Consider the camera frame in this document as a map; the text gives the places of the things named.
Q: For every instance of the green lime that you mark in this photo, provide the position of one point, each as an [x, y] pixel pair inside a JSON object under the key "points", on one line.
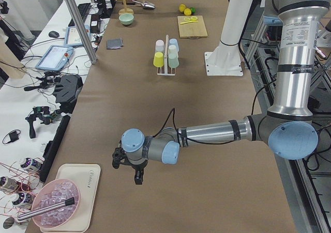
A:
{"points": [[193, 10]]}

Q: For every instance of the green plastic cup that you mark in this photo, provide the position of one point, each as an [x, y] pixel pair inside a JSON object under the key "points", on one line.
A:
{"points": [[173, 61]]}

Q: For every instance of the pink bowl of ice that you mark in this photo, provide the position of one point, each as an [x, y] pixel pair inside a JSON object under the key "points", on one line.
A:
{"points": [[54, 192]]}

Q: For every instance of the silver metal scoop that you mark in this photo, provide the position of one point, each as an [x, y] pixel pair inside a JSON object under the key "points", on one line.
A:
{"points": [[145, 5]]}

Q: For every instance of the yellow plastic cup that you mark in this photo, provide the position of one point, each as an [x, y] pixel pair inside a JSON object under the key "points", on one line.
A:
{"points": [[158, 60]]}

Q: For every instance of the black keyboard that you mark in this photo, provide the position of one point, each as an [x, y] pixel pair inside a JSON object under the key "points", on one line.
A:
{"points": [[84, 9]]}

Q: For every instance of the grey folded cloth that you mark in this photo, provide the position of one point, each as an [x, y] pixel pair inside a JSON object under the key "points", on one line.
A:
{"points": [[114, 43]]}

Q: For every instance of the pink plastic cup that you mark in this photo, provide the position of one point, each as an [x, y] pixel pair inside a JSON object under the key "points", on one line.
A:
{"points": [[159, 46]]}

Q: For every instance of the green bowl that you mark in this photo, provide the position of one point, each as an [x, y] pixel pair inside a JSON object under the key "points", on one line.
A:
{"points": [[126, 18]]}

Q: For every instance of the black computer mouse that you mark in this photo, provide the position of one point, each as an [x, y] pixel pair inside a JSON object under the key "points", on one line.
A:
{"points": [[53, 34]]}

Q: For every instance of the beige plastic tray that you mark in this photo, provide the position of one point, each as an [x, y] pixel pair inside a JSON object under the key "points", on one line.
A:
{"points": [[85, 177]]}

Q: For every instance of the yellow plastic knife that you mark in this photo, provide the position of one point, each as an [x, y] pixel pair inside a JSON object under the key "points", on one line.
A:
{"points": [[187, 22]]}

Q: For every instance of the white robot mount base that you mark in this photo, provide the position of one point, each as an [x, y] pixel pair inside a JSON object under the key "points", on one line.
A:
{"points": [[225, 59]]}

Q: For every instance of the silver metal muddler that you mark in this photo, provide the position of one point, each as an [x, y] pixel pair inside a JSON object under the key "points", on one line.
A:
{"points": [[37, 212]]}

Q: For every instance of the yellow lemon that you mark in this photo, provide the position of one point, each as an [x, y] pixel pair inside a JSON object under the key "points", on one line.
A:
{"points": [[187, 12], [182, 8]]}

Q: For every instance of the blue teach pendant tablet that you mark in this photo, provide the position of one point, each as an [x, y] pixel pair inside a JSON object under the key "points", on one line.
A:
{"points": [[55, 58]]}

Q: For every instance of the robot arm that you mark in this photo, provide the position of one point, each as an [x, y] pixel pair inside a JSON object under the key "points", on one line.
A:
{"points": [[286, 126]]}

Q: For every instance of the white wire cup holder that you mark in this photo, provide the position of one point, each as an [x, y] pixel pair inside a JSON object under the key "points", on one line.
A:
{"points": [[165, 70]]}

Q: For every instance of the blue plastic cup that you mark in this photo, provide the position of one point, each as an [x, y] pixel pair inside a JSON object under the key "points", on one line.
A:
{"points": [[174, 42]]}

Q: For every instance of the white plastic cup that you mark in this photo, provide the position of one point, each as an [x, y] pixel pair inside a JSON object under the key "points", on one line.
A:
{"points": [[172, 49]]}

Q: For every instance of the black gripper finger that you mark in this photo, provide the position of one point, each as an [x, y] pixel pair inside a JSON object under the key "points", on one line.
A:
{"points": [[138, 177], [118, 157]]}

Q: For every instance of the bamboo cutting board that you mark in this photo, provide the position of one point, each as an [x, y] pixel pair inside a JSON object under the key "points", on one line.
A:
{"points": [[192, 30]]}

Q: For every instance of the aluminium frame post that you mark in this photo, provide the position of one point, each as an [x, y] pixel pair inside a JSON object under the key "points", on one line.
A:
{"points": [[74, 12]]}

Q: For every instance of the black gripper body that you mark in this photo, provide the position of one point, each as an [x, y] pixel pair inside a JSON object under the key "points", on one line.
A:
{"points": [[135, 167]]}

